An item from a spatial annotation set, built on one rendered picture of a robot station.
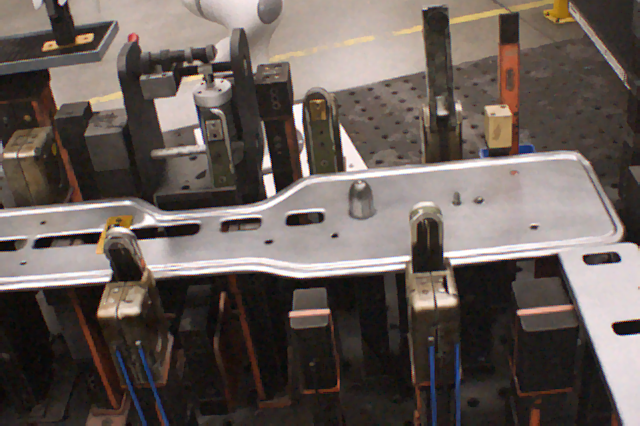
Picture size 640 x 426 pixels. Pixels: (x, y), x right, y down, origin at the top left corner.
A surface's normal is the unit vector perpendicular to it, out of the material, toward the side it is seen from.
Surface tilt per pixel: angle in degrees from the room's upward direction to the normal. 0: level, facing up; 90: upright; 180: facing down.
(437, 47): 81
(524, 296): 0
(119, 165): 90
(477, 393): 0
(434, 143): 90
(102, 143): 90
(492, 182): 0
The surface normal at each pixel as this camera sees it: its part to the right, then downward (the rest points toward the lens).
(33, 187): -0.01, 0.54
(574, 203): -0.12, -0.84
